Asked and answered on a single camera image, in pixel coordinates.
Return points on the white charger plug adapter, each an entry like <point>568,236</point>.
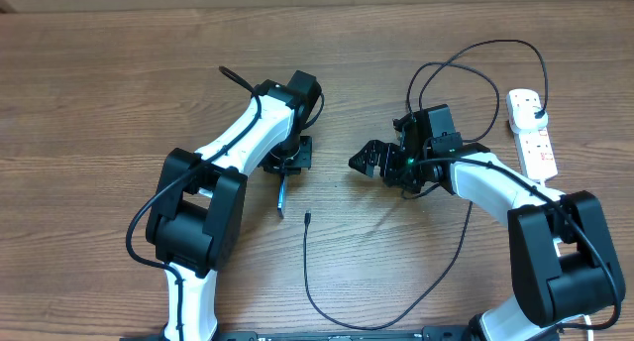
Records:
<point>525,120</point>

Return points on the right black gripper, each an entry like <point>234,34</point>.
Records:
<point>390,153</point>

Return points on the white power strip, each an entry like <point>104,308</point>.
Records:
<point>534,149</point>

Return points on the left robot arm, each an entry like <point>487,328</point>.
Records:
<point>196,214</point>

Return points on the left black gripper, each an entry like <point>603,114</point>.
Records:
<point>303,159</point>

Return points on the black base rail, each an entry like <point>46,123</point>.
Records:
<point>428,333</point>

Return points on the Samsung Galaxy smartphone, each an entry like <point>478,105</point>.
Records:
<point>281,201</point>

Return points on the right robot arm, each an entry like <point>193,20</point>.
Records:
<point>563,261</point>

